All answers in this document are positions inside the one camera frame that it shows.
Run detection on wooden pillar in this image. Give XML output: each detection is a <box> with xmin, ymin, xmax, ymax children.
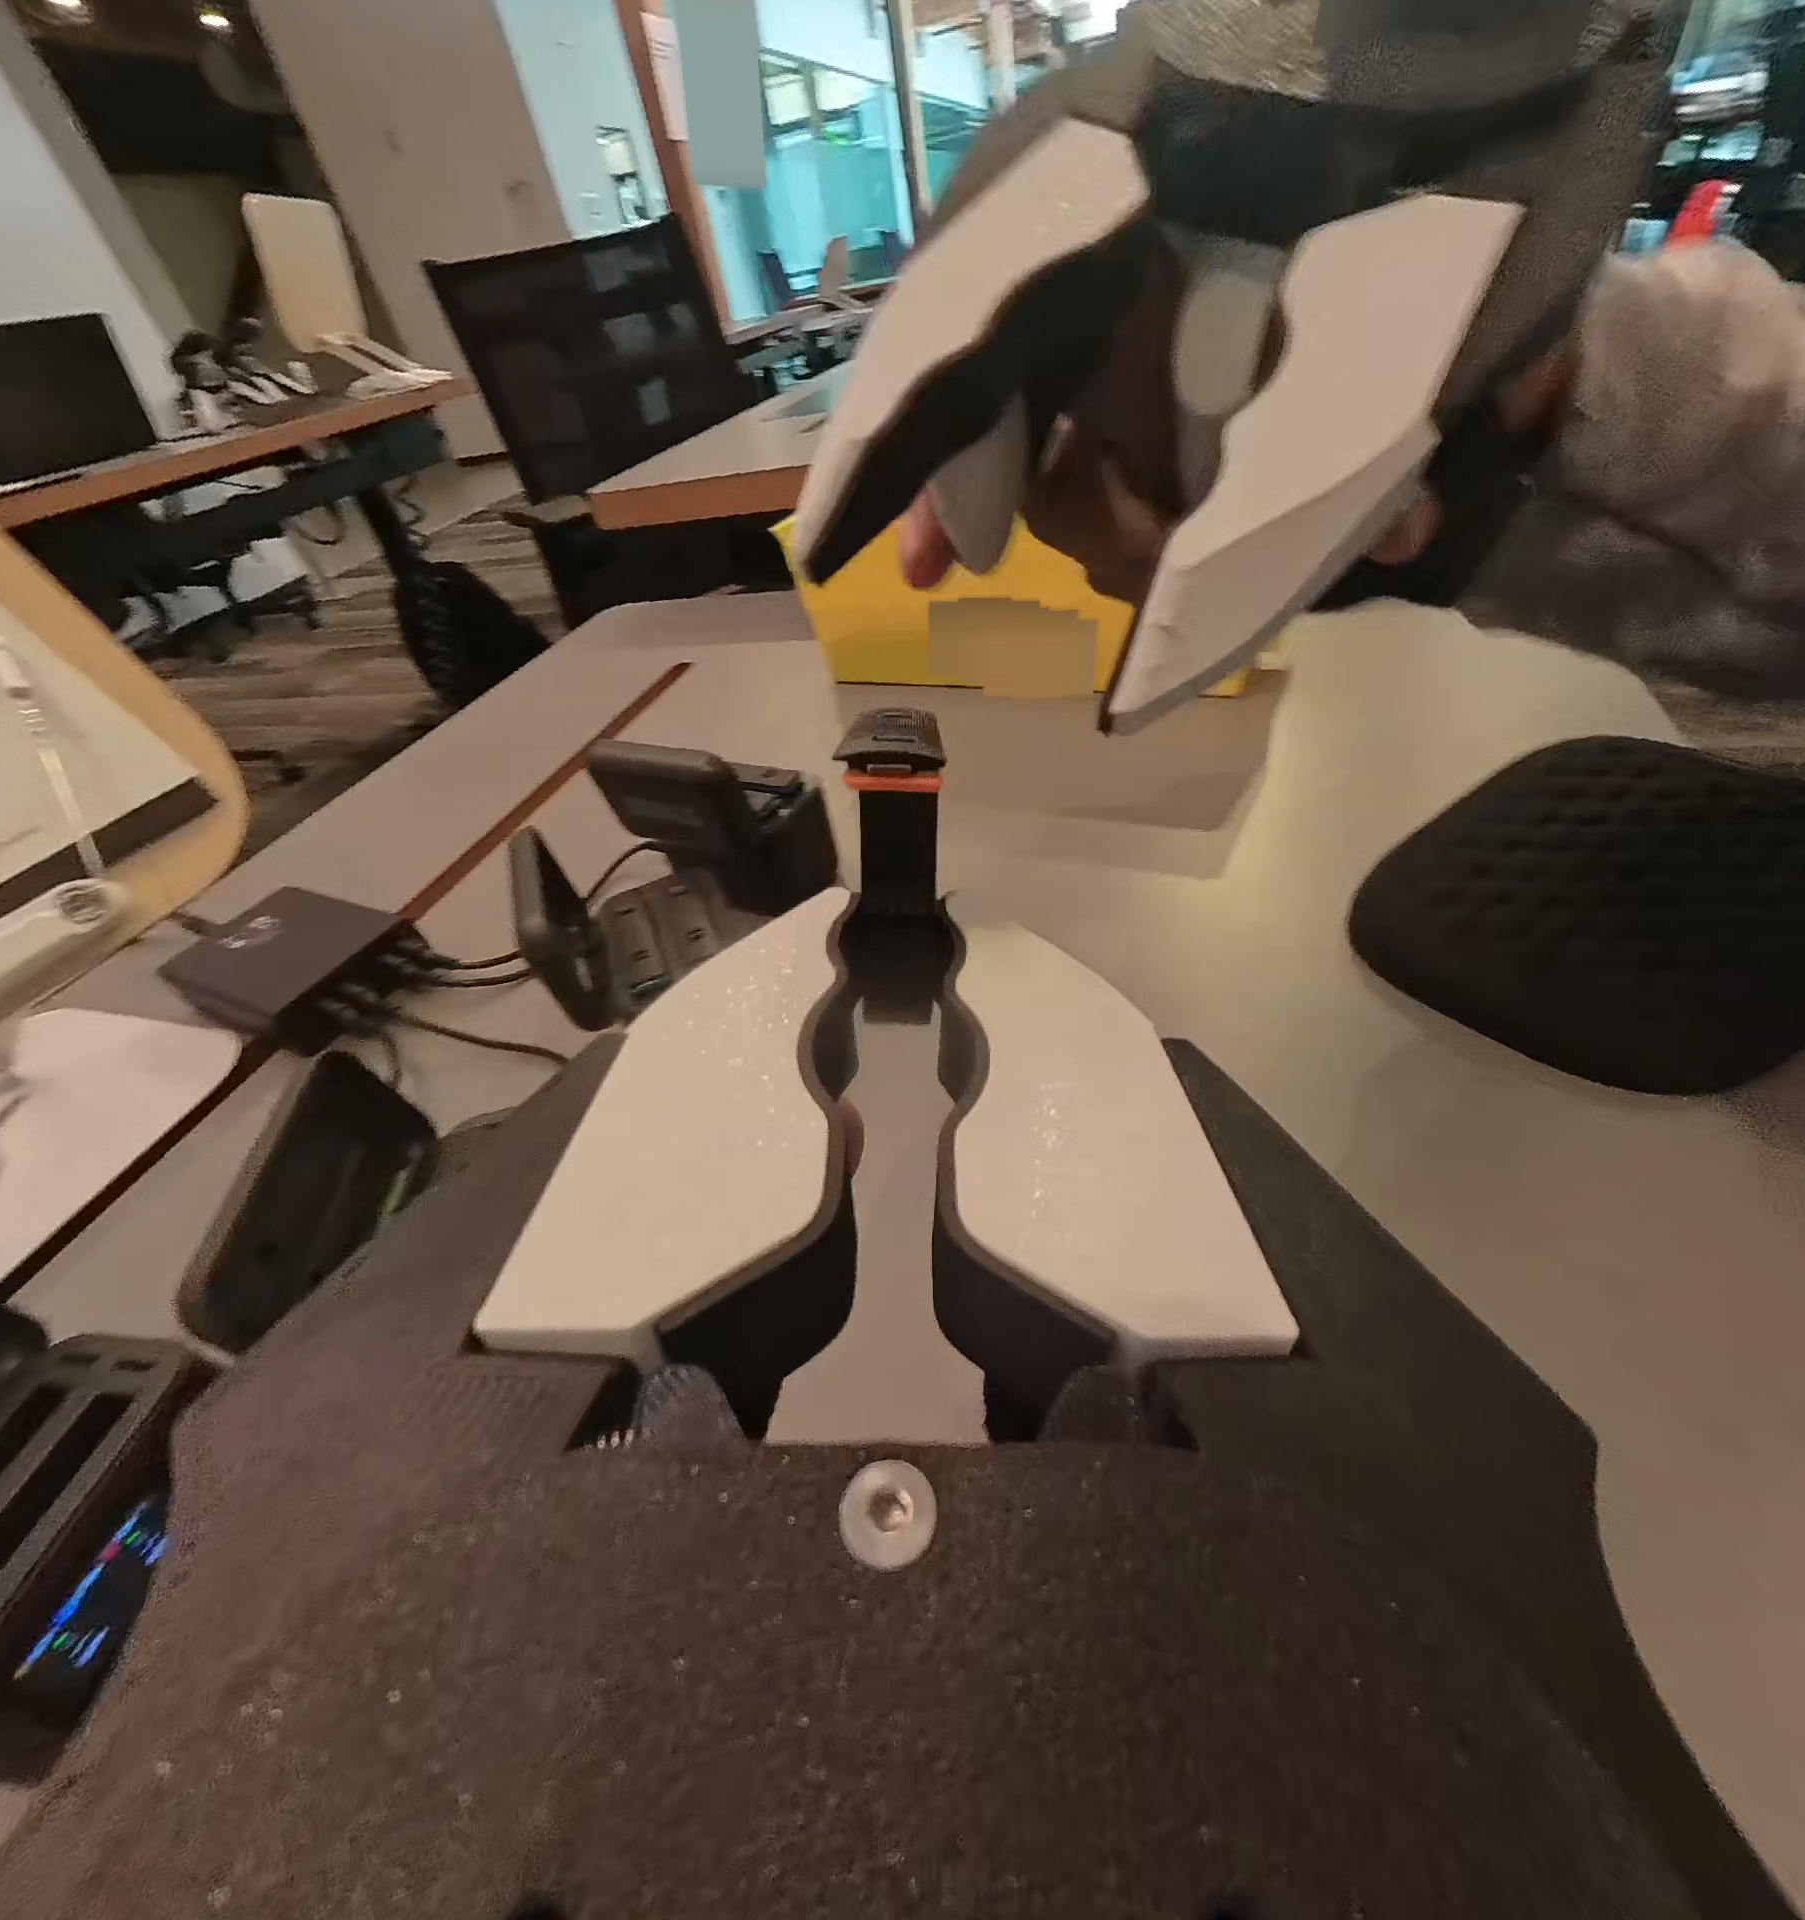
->
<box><xmin>615</xmin><ymin>0</ymin><xmax>734</xmax><ymax>334</ymax></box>

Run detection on printed instruction sheet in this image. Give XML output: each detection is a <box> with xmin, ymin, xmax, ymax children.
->
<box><xmin>0</xmin><ymin>658</ymin><xmax>220</xmax><ymax>920</ymax></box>

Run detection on black and white tools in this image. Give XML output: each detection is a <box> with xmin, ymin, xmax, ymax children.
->
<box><xmin>167</xmin><ymin>319</ymin><xmax>315</xmax><ymax>418</ymax></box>

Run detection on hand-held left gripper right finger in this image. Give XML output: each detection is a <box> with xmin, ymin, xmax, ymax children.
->
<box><xmin>930</xmin><ymin>893</ymin><xmax>1307</xmax><ymax>1440</ymax></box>

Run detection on yellow plastic bin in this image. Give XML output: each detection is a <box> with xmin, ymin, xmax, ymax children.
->
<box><xmin>773</xmin><ymin>510</ymin><xmax>1286</xmax><ymax>700</ymax></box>

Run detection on white wire stand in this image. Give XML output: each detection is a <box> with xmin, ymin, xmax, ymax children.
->
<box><xmin>314</xmin><ymin>330</ymin><xmax>455</xmax><ymax>401</ymax></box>

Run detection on person's right hand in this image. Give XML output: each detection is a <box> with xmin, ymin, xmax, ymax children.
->
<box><xmin>898</xmin><ymin>291</ymin><xmax>1235</xmax><ymax>603</ymax></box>

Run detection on small black bag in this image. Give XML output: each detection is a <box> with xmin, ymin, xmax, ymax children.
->
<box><xmin>387</xmin><ymin>558</ymin><xmax>554</xmax><ymax>709</ymax></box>

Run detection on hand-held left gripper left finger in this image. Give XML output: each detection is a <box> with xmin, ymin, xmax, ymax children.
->
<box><xmin>470</xmin><ymin>886</ymin><xmax>858</xmax><ymax>1440</ymax></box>

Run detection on black battery charger case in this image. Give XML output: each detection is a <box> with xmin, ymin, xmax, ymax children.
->
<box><xmin>587</xmin><ymin>743</ymin><xmax>842</xmax><ymax>920</ymax></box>
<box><xmin>178</xmin><ymin>1050</ymin><xmax>440</xmax><ymax>1351</ymax></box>
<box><xmin>0</xmin><ymin>1288</ymin><xmax>217</xmax><ymax>1727</ymax></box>
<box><xmin>510</xmin><ymin>829</ymin><xmax>728</xmax><ymax>1033</ymax></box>

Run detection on long wooden table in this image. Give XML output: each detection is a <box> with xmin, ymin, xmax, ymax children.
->
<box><xmin>585</xmin><ymin>366</ymin><xmax>848</xmax><ymax>533</ymax></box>

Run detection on wooden office desk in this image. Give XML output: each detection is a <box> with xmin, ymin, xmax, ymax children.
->
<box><xmin>0</xmin><ymin>375</ymin><xmax>479</xmax><ymax>530</ymax></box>

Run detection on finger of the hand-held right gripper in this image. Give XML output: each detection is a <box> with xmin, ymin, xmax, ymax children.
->
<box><xmin>786</xmin><ymin>117</ymin><xmax>1153</xmax><ymax>586</ymax></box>
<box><xmin>1098</xmin><ymin>191</ymin><xmax>1531</xmax><ymax>735</ymax></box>

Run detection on dark rounded object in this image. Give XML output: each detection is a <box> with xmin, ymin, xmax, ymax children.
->
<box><xmin>1349</xmin><ymin>735</ymin><xmax>1805</xmax><ymax>1096</ymax></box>

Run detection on black power adapter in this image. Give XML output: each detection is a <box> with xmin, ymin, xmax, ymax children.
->
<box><xmin>155</xmin><ymin>886</ymin><xmax>430</xmax><ymax>1056</ymax></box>

